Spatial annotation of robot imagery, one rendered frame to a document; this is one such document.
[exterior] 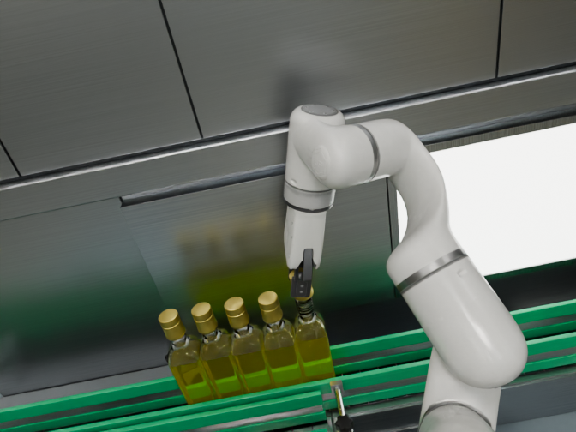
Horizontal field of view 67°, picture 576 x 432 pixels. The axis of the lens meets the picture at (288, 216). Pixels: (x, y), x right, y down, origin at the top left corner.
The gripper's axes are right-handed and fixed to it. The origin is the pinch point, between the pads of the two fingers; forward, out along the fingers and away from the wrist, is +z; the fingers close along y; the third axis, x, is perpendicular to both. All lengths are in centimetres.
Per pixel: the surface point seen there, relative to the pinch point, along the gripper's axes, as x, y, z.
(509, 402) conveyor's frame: 43, 6, 26
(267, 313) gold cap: -5.1, 2.2, 5.7
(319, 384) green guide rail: 5.1, 4.3, 21.5
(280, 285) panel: -1.6, -11.8, 11.7
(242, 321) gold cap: -9.3, 1.8, 7.8
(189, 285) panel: -19.6, -11.8, 11.6
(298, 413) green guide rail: 1.6, 6.1, 27.3
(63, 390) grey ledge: -50, -13, 45
